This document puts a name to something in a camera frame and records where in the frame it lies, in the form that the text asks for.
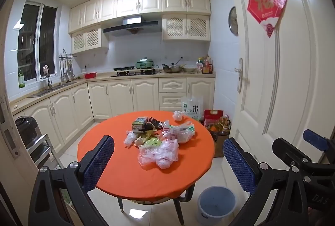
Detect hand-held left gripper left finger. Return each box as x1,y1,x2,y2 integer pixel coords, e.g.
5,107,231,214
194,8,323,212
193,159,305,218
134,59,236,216
32,135,116,226

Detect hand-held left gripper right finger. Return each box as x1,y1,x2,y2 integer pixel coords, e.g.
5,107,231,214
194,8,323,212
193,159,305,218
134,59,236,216
222,137,314,226

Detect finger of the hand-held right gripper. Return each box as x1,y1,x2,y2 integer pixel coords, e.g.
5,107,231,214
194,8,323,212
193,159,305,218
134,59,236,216
303,129,335,156
272,137,335,177

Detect round plastic waste bin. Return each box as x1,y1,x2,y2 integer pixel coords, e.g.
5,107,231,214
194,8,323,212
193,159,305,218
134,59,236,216
197,185,237,224

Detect round orange table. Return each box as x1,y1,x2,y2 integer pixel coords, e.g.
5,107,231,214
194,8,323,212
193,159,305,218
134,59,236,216
77,111,215,225

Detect cardboard box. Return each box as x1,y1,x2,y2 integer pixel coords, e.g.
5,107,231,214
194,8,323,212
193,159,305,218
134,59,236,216
207,116,232,158

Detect crumpled clear plastic wrap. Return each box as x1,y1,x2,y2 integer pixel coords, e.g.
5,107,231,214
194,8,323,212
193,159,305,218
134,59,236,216
123,130,138,148

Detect green drink carton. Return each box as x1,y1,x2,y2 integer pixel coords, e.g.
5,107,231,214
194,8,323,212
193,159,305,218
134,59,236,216
131,116,149,134

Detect small yellow snack packet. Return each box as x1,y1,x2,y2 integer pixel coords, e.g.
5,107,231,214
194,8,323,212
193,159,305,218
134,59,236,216
143,137,161,147

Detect red gift bag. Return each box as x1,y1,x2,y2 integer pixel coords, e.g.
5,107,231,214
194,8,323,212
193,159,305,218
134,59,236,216
204,109,224,127

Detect silver metal rack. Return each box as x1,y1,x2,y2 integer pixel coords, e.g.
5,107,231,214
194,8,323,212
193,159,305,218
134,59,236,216
25,134,64,170

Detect clear pink-printed plastic bag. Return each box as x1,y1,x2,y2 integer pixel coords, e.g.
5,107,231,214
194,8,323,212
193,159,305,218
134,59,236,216
138,139,180,169

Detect cream base cabinet row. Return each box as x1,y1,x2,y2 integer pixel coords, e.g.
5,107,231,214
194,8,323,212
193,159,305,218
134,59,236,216
12,77,216,153

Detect green white plastic bag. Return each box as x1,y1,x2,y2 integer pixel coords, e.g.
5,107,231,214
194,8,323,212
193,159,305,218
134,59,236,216
162,121,196,143

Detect black snack wrapper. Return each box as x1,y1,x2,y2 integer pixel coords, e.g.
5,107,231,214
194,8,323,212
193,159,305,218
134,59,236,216
148,117,164,130

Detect clear white rice bag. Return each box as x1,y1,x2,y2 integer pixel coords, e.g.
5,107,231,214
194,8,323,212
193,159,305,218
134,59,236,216
181,96,205,121

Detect black rice cooker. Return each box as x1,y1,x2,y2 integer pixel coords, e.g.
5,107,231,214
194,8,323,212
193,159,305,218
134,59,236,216
14,116,40,149

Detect steel kitchen sink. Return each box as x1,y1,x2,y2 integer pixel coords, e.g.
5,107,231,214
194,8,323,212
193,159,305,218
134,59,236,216
27,81,77,98

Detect white door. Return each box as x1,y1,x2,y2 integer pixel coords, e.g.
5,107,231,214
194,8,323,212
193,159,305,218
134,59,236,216
225,0,335,190

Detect black gas stove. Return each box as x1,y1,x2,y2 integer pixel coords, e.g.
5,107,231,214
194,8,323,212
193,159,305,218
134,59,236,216
108,66,157,78

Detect metal faucet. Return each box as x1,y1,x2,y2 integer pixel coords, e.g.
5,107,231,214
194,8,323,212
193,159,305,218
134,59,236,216
39,65,54,90

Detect group of condiment bottles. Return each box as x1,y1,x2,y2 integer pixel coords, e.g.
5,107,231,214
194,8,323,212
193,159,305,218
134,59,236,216
197,55,214,75

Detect green electric pot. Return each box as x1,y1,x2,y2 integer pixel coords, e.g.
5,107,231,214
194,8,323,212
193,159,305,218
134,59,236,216
135,59,155,69

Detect metal wok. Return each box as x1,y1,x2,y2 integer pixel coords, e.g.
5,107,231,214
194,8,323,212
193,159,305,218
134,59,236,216
161,62,184,73

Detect cream lattice door cabinet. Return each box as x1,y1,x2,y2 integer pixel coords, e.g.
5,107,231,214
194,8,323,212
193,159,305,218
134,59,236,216
162,14,211,41
71,24,110,54

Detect black range hood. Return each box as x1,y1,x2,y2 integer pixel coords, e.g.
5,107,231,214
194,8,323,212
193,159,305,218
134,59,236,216
103,15,162,37

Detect dark window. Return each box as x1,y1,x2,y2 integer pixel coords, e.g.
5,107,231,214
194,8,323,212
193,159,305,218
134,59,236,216
17,0,58,82

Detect red paper door decoration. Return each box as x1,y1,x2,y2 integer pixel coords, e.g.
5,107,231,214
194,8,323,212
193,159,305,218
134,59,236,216
247,0,291,39

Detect metal door handle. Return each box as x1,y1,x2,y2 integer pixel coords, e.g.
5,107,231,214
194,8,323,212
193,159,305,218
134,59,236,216
235,58,244,93

